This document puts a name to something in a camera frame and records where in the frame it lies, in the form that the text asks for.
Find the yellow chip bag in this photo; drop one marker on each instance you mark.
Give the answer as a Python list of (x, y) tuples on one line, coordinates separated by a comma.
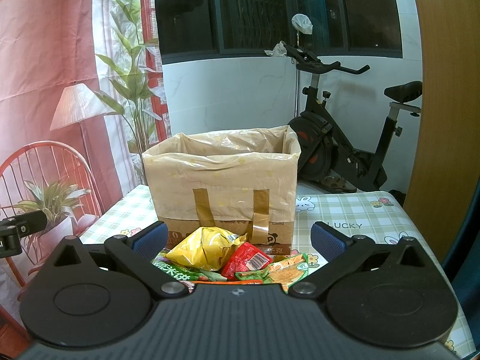
[(207, 248)]

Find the white cloth on bike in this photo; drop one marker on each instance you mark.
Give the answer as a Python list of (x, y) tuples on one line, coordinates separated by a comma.
[(302, 24)]

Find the checkered lucky tablecloth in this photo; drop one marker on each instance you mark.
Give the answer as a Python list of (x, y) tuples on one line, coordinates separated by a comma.
[(376, 214)]

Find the red snack packet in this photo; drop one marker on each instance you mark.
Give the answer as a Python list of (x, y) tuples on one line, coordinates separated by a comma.
[(246, 258)]

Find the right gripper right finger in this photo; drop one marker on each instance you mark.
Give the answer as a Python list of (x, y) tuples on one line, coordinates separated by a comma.
[(344, 256)]

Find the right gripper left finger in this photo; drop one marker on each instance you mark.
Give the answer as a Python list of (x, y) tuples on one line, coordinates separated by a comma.
[(134, 256)]

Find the green vegetable cracker bag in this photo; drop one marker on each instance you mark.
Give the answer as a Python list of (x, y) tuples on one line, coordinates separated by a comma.
[(182, 273)]

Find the wooden door panel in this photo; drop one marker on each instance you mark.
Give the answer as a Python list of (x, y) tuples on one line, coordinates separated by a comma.
[(446, 169)]

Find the dark window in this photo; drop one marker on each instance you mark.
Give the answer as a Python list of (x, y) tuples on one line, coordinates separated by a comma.
[(211, 29)]

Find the red printed curtain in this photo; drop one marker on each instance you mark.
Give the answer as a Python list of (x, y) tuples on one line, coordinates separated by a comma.
[(82, 95)]

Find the green orange snack packet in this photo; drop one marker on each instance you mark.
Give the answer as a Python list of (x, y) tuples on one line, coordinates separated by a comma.
[(285, 272)]

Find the plastic-lined cardboard box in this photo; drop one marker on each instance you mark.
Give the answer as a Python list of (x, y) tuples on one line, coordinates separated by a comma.
[(241, 180)]

